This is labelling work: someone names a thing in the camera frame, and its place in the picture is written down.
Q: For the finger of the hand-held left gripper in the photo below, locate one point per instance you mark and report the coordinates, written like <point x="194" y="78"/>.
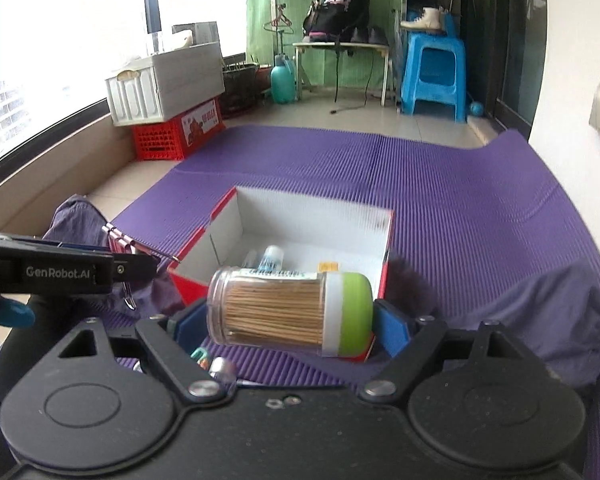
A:
<point x="132" y="267"/>

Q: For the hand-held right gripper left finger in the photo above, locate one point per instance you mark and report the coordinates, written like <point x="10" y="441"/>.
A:
<point x="187" y="322"/>

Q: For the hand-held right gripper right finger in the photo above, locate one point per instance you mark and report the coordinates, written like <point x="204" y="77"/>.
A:
<point x="392" y="327"/>

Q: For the pink binder clip bunch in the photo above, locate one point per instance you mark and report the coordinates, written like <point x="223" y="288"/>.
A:
<point x="122" y="244"/>

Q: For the teal egg-shaped pencil sharpener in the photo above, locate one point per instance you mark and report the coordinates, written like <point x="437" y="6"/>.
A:
<point x="201" y="357"/>

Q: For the clear bottle with silver cap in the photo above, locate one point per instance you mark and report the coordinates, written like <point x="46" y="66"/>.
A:
<point x="224" y="370"/>

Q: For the toothpick jar with green lid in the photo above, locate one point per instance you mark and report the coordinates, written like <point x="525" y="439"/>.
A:
<point x="270" y="315"/>

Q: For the red cardboard shoe box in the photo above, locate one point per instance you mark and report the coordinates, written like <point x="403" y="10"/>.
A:
<point x="305" y="220"/>

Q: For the person's left hand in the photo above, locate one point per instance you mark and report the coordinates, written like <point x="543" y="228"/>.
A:
<point x="7" y="312"/>

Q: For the person's left black sock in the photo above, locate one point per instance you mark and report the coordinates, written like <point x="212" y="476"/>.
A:
<point x="55" y="310"/>

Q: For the yellow paper card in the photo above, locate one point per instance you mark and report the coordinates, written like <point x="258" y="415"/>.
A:
<point x="328" y="266"/>

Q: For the small white bottle teal label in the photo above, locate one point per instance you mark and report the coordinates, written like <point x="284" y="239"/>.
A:
<point x="272" y="257"/>

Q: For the person's grey pants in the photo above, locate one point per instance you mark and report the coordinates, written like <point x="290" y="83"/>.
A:
<point x="505" y="310"/>

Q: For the red plastic crate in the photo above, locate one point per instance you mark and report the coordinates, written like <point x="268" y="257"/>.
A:
<point x="160" y="140"/>

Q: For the purple ribbed foam mat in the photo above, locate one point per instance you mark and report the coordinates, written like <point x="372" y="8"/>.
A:
<point x="380" y="170"/>

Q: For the white plastic storage crate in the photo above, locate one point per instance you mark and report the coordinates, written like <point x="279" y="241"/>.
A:
<point x="180" y="80"/>

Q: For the black plastic basket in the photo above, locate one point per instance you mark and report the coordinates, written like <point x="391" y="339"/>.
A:
<point x="240" y="87"/>

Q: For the small blue ball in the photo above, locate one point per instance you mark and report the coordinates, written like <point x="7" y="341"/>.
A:
<point x="475" y="109"/>

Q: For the teal spray jug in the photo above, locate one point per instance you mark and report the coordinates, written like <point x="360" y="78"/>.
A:
<point x="283" y="82"/>

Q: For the clear container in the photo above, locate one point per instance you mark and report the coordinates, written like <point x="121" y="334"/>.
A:
<point x="195" y="35"/>

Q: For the large window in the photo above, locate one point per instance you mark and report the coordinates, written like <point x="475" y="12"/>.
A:
<point x="55" y="35"/>

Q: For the blue plastic stool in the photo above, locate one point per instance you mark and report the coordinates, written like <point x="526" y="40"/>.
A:
<point x="432" y="77"/>

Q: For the white folding table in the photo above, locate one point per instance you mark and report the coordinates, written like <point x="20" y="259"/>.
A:
<point x="340" y="47"/>

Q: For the black shoes pair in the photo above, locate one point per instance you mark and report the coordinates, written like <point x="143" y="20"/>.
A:
<point x="370" y="36"/>

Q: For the green curtain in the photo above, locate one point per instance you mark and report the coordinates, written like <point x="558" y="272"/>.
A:
<point x="270" y="0"/>

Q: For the white boot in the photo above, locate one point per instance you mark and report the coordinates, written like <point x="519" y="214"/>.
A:
<point x="427" y="20"/>

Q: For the black backpack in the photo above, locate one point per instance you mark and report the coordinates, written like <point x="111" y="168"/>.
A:
<point x="337" y="10"/>

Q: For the dark sliding door frame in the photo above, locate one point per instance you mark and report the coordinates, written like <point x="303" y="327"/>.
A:
<point x="510" y="35"/>

